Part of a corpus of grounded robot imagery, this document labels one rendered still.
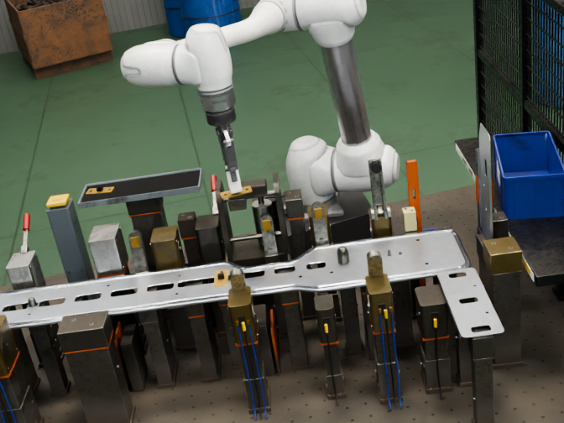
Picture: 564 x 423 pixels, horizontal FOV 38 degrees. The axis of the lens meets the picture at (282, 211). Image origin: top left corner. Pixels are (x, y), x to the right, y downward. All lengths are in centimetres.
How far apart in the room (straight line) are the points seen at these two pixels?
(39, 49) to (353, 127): 601
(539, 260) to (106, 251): 118
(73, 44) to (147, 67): 640
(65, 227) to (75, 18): 595
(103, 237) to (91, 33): 619
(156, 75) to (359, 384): 99
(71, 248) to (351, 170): 94
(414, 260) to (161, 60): 84
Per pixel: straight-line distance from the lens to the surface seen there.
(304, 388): 230
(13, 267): 248
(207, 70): 201
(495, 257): 212
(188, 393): 237
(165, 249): 236
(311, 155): 279
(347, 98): 262
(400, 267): 220
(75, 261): 264
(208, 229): 236
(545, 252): 219
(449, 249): 226
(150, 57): 207
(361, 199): 297
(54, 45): 843
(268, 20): 239
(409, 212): 233
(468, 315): 200
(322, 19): 247
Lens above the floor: 215
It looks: 27 degrees down
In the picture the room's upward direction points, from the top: 9 degrees counter-clockwise
